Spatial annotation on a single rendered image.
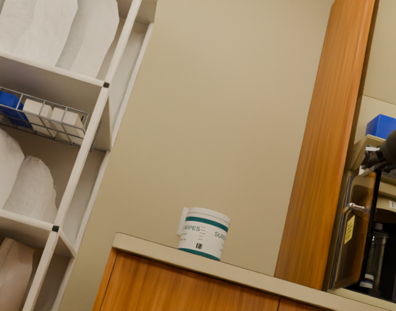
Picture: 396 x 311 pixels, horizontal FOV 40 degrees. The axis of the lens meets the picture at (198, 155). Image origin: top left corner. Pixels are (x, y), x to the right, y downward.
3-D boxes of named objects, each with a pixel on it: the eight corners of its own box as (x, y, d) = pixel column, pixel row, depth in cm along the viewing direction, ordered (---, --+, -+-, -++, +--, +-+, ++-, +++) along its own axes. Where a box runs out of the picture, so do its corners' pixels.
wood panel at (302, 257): (268, 302, 210) (331, 5, 254) (275, 305, 210) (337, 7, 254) (310, 297, 163) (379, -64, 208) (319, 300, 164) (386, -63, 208)
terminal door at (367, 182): (332, 290, 172) (353, 175, 185) (362, 281, 144) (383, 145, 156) (330, 290, 173) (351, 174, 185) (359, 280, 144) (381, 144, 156)
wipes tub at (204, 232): (173, 259, 163) (185, 211, 168) (214, 271, 164) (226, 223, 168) (177, 254, 150) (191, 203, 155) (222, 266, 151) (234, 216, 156)
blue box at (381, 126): (363, 145, 190) (366, 123, 193) (389, 153, 191) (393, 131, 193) (375, 137, 180) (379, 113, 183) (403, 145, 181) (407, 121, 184)
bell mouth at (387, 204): (347, 213, 203) (349, 199, 204) (391, 226, 204) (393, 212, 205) (367, 203, 186) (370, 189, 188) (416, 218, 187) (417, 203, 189)
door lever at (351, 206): (357, 220, 162) (358, 212, 163) (367, 213, 153) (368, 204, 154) (339, 215, 162) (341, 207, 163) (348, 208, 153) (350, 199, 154)
